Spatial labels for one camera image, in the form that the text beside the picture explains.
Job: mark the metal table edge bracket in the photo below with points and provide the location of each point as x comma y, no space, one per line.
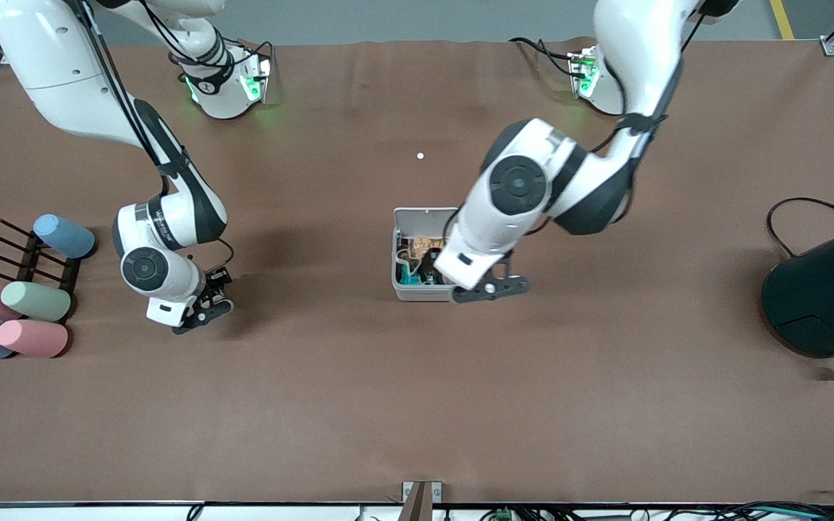
421,499

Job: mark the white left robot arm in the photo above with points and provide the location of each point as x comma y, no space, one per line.
634,58

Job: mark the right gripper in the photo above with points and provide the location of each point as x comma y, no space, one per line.
215,283

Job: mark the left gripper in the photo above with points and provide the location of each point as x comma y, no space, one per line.
432,265

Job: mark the pale green matte cup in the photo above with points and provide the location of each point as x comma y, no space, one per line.
35,301

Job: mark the brown table cloth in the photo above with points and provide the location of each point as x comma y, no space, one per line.
417,405

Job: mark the tan crumpled snack wrapper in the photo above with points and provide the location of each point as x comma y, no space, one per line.
417,242

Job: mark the dark wooden cup rack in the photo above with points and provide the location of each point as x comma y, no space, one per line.
29,262

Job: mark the dark teal electric kettle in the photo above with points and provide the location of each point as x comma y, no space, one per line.
822,297

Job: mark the teal wrapper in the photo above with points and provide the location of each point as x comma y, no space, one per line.
408,275

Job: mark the grey plastic box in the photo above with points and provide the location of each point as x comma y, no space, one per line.
417,293

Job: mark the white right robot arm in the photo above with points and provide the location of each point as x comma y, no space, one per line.
48,65

